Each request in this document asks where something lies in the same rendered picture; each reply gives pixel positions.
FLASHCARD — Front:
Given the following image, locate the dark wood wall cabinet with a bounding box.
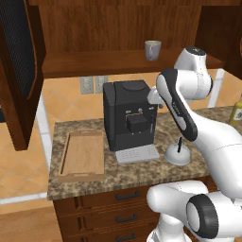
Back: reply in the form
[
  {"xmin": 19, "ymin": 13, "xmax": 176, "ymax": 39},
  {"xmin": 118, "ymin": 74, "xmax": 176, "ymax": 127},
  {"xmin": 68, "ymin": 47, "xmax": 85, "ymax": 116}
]
[{"xmin": 26, "ymin": 0, "xmax": 225, "ymax": 80}]

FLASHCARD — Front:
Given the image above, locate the grey mug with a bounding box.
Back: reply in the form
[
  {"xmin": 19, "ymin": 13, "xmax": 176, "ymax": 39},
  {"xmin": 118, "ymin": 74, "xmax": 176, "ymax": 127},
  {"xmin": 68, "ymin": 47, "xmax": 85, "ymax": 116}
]
[{"xmin": 144, "ymin": 40, "xmax": 163, "ymax": 62}]

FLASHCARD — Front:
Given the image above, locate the grey wall outlet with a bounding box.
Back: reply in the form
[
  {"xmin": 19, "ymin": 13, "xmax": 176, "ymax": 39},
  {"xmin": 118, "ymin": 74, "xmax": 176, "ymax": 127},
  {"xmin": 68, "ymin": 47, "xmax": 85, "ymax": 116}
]
[
  {"xmin": 95, "ymin": 75, "xmax": 110, "ymax": 95},
  {"xmin": 79, "ymin": 76, "xmax": 95, "ymax": 95}
]

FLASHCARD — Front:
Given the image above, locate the black drawer handle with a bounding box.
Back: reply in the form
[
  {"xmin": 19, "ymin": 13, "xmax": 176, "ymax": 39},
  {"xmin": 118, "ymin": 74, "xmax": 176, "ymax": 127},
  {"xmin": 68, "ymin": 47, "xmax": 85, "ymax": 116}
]
[
  {"xmin": 114, "ymin": 214, "xmax": 139, "ymax": 224},
  {"xmin": 114, "ymin": 233, "xmax": 137, "ymax": 242},
  {"xmin": 114, "ymin": 190, "xmax": 141, "ymax": 201}
]

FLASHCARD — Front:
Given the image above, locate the black coffee machine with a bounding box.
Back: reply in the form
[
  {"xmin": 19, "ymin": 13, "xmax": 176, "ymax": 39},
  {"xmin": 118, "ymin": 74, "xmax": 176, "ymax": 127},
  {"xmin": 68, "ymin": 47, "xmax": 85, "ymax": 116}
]
[{"xmin": 102, "ymin": 79, "xmax": 161, "ymax": 165}]

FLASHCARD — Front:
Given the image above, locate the yellow-green bottle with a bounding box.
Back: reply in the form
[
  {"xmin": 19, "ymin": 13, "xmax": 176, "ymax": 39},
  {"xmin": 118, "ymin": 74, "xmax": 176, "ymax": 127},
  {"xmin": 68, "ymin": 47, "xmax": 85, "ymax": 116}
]
[{"xmin": 228, "ymin": 95, "xmax": 242, "ymax": 128}]

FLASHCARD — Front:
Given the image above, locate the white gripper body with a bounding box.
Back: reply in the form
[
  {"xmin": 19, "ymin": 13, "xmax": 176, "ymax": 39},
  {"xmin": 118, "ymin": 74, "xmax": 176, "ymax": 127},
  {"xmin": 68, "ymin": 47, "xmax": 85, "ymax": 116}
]
[{"xmin": 147, "ymin": 87, "xmax": 165, "ymax": 110}]

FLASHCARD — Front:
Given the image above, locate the dark wood cabinet door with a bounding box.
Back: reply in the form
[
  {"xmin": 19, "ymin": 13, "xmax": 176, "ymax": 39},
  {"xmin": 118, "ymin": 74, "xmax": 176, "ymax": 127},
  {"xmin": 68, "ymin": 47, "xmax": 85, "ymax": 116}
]
[
  {"xmin": 194, "ymin": 0, "xmax": 242, "ymax": 80},
  {"xmin": 0, "ymin": 0, "xmax": 47, "ymax": 152}
]

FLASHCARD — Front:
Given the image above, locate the dark wood drawer front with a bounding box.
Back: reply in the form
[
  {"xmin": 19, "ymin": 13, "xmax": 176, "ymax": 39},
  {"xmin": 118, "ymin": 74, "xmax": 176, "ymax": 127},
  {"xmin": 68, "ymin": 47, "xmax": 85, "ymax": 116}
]
[
  {"xmin": 82, "ymin": 226, "xmax": 158, "ymax": 242},
  {"xmin": 73, "ymin": 184, "xmax": 156, "ymax": 212},
  {"xmin": 78, "ymin": 206, "xmax": 159, "ymax": 232}
]

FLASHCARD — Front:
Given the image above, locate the wooden tray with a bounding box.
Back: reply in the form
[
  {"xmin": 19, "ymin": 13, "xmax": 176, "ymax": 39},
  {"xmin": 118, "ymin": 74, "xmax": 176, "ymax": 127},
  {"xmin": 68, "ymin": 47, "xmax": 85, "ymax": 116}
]
[{"xmin": 57, "ymin": 129, "xmax": 106, "ymax": 183}]

